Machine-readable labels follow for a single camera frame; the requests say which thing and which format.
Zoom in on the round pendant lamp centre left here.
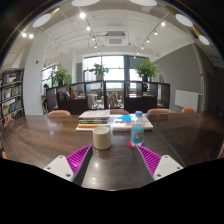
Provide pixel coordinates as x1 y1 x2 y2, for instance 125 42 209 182
71 0 100 7

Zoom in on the orange chair back left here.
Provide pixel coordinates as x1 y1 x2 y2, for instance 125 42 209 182
47 110 71 116

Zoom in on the potted green plant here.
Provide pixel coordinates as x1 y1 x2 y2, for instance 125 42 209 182
50 64 72 86
89 64 109 81
134 60 158 82

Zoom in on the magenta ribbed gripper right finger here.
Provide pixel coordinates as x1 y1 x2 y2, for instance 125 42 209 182
134 145 182 182

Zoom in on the left potted green plant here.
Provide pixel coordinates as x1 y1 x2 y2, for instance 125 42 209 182
50 64 72 86

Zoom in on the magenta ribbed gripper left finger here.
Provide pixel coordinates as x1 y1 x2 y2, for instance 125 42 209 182
44 145 93 186

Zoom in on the stack of books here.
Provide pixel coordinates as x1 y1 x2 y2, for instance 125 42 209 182
76 110 110 131

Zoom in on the low dark shelf unit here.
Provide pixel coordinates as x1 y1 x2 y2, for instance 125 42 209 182
46 80 170 115

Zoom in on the orange chair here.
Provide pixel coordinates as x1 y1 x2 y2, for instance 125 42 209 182
147 108 173 114
182 108 196 113
47 110 71 116
110 109 129 115

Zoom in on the round pendant lamp far left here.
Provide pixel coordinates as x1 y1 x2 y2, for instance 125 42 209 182
32 7 59 28

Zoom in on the orange chair back middle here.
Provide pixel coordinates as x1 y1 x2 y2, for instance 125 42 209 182
110 109 129 115

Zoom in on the middle potted green plant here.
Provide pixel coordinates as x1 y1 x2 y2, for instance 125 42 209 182
89 64 109 81

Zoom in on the white wall radiator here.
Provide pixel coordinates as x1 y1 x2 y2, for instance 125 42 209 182
175 90 199 110

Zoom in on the right potted green plant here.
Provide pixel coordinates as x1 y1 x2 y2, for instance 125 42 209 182
134 60 158 82

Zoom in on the round pendant lamp far right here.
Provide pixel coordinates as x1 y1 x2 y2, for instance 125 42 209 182
192 25 210 46

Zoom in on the round pendant lamp centre right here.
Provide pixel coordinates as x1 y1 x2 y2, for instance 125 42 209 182
166 6 193 27

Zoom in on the orange chair far right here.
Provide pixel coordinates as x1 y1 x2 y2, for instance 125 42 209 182
182 108 196 113

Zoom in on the red round coaster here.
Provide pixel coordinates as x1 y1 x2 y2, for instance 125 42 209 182
126 140 135 149

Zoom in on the round pendant lamp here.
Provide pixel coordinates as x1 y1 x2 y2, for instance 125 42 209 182
32 7 59 28
71 0 100 7
192 25 210 46
129 0 157 7
166 6 193 27

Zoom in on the tall bookshelf with books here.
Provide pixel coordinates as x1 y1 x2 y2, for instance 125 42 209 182
0 68 24 124

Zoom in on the ceiling air conditioner vent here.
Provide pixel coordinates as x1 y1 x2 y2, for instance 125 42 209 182
105 31 126 46

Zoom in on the orange chair back right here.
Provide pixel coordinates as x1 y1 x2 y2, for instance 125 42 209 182
147 108 173 114

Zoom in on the clear plastic water bottle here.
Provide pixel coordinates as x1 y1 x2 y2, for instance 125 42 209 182
131 111 144 147

